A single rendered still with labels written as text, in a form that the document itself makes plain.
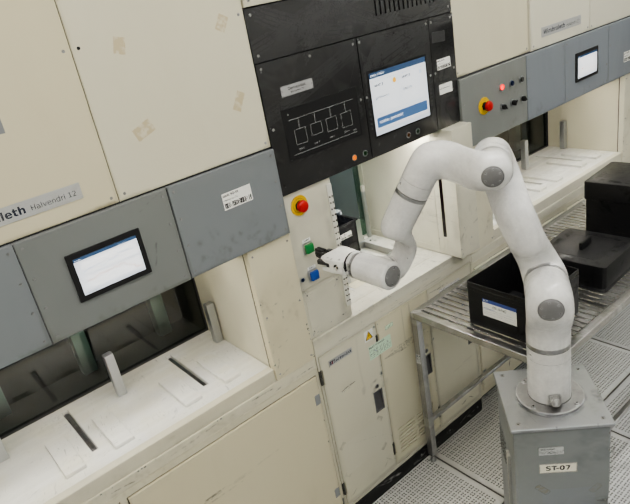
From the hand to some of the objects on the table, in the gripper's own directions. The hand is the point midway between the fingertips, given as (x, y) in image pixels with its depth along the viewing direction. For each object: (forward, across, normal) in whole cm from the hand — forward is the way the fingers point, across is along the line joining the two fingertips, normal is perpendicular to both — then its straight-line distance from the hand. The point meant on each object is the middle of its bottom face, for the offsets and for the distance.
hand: (321, 252), depth 195 cm
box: (-29, -148, +44) cm, 157 cm away
